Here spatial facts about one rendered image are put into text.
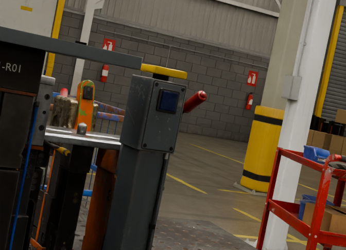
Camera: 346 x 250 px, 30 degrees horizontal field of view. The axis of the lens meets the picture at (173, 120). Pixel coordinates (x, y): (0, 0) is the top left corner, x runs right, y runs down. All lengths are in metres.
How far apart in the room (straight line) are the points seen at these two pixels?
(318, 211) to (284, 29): 5.38
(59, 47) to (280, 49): 7.49
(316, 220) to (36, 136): 2.23
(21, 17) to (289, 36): 3.62
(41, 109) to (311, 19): 4.17
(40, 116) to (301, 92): 4.07
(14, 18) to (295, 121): 5.12
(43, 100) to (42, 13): 8.17
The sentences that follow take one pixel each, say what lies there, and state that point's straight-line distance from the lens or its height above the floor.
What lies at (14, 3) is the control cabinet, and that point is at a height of 1.81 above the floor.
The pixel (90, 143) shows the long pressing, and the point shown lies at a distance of 1.26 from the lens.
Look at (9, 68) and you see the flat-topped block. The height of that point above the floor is 1.11.
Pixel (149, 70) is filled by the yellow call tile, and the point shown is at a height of 1.15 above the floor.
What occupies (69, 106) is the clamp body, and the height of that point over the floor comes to 1.04.
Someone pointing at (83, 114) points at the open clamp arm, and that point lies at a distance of 1.48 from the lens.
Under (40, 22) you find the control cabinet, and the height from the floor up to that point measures 1.64.
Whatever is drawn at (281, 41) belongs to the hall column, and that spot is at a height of 1.95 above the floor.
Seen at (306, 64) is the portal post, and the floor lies 1.49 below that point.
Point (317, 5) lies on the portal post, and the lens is 5.11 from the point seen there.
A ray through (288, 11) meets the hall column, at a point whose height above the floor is 2.34.
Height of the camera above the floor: 1.13
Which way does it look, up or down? 3 degrees down
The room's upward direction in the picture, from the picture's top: 11 degrees clockwise
